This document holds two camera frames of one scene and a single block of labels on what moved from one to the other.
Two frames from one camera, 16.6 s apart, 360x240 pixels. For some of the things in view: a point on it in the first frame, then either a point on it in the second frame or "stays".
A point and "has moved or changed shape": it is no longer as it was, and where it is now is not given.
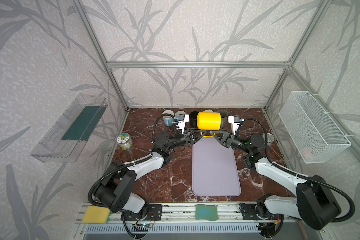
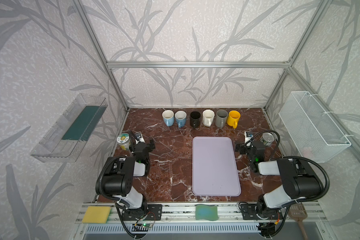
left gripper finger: [194, 130] → [152, 144]
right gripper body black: [225, 138] → [250, 147]
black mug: [193, 119] stays
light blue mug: [168, 120] stays
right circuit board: [268, 229] stays
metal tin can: [270, 138] stays
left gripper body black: [187, 137] → [137, 145]
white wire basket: [316, 137] stays
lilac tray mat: [214, 171] stays
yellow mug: [209, 121] has moved or changed shape
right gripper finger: [224, 133] → [237, 147]
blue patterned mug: [177, 115] stays
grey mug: [224, 115] stays
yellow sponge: [96, 214] stays
